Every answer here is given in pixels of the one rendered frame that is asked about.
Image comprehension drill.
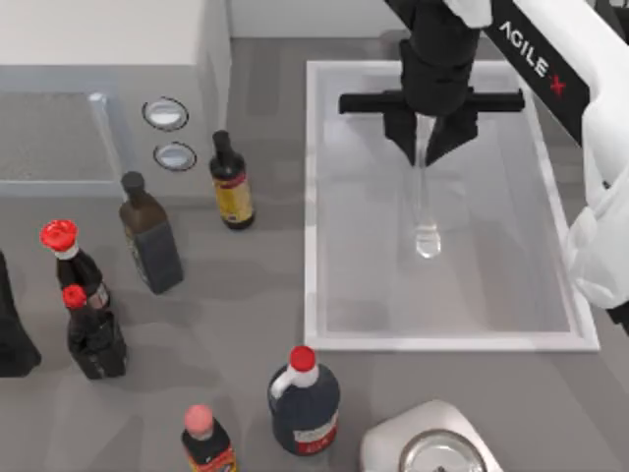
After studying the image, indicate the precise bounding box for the clear tall tap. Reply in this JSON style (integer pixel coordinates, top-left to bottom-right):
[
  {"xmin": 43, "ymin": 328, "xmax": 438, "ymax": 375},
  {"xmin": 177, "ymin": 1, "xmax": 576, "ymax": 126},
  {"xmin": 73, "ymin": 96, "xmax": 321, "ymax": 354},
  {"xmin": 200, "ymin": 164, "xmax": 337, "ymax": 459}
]
[{"xmin": 401, "ymin": 113, "xmax": 444, "ymax": 260}]

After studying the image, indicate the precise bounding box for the white sink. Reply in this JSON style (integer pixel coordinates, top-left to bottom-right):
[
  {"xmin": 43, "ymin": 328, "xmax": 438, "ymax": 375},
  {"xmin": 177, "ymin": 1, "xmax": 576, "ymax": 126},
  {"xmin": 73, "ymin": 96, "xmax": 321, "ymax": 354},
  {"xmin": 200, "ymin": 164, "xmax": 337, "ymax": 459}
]
[{"xmin": 303, "ymin": 59, "xmax": 601, "ymax": 353}]

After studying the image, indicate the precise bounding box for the dark bottle with yellow label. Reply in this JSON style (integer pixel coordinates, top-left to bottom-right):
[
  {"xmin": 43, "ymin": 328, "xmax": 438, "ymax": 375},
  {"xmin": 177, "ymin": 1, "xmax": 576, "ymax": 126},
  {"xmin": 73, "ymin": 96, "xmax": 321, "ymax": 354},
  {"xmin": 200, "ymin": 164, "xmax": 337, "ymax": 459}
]
[{"xmin": 207, "ymin": 129, "xmax": 257, "ymax": 232}]

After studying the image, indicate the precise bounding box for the square dark bottle black cap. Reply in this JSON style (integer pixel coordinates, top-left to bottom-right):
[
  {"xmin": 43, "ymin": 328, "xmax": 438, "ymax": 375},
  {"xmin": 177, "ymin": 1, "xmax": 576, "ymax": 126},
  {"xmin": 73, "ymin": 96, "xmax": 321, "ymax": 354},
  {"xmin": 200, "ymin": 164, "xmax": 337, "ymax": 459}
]
[{"xmin": 118, "ymin": 170, "xmax": 186, "ymax": 296}]

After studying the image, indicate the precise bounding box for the dark jug with red cap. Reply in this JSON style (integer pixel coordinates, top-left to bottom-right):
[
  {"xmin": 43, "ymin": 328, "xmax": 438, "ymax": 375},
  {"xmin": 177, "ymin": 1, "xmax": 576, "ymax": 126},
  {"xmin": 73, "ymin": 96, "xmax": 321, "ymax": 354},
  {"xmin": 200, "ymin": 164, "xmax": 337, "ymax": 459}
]
[{"xmin": 266, "ymin": 344, "xmax": 342, "ymax": 459}]

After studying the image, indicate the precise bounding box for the pale grey rounded appliance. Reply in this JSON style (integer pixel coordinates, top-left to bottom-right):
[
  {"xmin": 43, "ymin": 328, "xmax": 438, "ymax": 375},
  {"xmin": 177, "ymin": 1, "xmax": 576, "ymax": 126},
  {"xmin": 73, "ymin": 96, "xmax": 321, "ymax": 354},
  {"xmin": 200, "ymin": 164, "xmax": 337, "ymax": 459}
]
[{"xmin": 360, "ymin": 398, "xmax": 505, "ymax": 472}]

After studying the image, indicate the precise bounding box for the pale microwave oven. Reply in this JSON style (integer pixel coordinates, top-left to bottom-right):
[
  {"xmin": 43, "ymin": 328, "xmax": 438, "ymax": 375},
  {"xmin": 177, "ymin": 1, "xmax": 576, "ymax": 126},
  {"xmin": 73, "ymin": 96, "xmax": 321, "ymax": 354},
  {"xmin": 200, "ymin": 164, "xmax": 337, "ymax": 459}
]
[{"xmin": 0, "ymin": 0, "xmax": 233, "ymax": 199}]

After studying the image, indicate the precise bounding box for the round metal dish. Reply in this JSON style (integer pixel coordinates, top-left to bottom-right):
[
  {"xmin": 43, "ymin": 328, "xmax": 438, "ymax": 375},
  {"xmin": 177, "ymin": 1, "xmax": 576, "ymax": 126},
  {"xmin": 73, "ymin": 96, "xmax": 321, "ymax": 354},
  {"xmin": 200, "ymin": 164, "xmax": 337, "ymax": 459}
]
[{"xmin": 398, "ymin": 428, "xmax": 487, "ymax": 472}]

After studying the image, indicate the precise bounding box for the tall dark bottle red cap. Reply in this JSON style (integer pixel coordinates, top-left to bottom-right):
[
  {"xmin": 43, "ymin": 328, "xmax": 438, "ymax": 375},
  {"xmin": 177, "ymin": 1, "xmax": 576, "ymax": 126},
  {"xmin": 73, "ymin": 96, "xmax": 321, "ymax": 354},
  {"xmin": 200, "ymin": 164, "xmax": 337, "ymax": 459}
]
[{"xmin": 39, "ymin": 218, "xmax": 112, "ymax": 312}]

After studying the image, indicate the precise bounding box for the microwave oven door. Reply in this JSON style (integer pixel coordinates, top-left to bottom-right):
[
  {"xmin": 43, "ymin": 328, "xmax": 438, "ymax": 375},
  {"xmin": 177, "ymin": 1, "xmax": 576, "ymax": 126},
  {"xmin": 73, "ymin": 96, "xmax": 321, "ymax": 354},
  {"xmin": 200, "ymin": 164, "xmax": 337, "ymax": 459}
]
[{"xmin": 0, "ymin": 90, "xmax": 123, "ymax": 186}]

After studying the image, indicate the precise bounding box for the dark bottle with pink cap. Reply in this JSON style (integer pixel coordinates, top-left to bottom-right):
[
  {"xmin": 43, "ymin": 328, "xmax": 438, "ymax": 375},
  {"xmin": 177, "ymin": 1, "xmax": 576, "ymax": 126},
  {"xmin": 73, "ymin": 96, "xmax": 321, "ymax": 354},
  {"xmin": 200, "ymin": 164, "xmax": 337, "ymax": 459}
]
[{"xmin": 180, "ymin": 403, "xmax": 238, "ymax": 472}]

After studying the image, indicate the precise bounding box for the short dark bottle red cap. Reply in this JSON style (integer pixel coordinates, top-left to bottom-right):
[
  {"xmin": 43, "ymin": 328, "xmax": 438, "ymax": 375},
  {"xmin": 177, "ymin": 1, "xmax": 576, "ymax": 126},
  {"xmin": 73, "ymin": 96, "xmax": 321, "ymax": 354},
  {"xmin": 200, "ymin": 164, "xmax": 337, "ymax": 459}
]
[{"xmin": 60, "ymin": 284, "xmax": 131, "ymax": 382}]

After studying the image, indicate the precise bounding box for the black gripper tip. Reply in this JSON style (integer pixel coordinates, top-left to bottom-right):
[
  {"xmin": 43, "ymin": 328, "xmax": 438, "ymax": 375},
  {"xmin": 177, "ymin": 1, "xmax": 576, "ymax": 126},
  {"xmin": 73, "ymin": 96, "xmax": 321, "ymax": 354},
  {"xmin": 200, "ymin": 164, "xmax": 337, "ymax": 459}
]
[{"xmin": 0, "ymin": 249, "xmax": 43, "ymax": 380}]

